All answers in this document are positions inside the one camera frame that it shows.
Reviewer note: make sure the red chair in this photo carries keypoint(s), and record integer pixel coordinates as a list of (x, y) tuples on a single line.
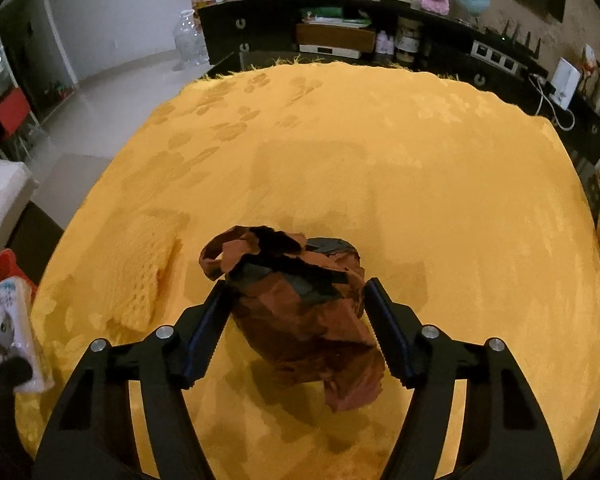
[(12, 110)]

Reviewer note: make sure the green flat box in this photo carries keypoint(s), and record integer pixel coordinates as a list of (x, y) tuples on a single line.
[(335, 17)]

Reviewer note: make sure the large clear water bottle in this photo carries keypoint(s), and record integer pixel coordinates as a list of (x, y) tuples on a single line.
[(190, 42)]

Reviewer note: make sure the brown wooden box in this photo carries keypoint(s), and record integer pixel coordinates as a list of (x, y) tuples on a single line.
[(335, 37)]

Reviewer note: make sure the black antenna router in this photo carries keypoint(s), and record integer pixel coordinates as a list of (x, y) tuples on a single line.
[(515, 45)]

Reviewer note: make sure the black television cabinet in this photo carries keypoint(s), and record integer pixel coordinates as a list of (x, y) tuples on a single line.
[(230, 35)]

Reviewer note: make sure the standing figurine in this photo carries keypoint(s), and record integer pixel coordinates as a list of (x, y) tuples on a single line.
[(591, 72)]

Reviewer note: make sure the yellow patterned tablecloth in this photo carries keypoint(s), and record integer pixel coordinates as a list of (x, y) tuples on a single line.
[(380, 185)]

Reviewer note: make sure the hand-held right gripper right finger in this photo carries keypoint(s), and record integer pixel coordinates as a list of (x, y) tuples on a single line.
[(390, 335)]

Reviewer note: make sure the white upright device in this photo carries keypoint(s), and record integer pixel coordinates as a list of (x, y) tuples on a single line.
[(565, 82)]

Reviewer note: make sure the dark sofa base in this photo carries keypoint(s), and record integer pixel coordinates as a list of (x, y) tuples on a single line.
[(35, 240)]

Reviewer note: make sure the white printed packet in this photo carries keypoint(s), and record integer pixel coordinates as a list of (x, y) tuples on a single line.
[(17, 320)]

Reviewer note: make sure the brown and black bag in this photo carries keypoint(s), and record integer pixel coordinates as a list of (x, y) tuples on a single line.
[(300, 330)]

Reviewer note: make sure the yellow knitted cloth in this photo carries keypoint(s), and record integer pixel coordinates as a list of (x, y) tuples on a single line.
[(135, 270)]

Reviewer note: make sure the red plastic mesh basket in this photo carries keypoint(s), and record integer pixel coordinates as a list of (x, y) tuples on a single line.
[(2, 265)]

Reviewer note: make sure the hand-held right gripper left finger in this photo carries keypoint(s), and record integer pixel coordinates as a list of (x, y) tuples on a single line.
[(202, 335)]

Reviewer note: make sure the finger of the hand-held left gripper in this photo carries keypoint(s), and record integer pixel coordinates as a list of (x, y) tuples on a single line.
[(5, 374)]

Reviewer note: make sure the white flat media player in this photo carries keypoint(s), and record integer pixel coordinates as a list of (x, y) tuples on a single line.
[(330, 51)]

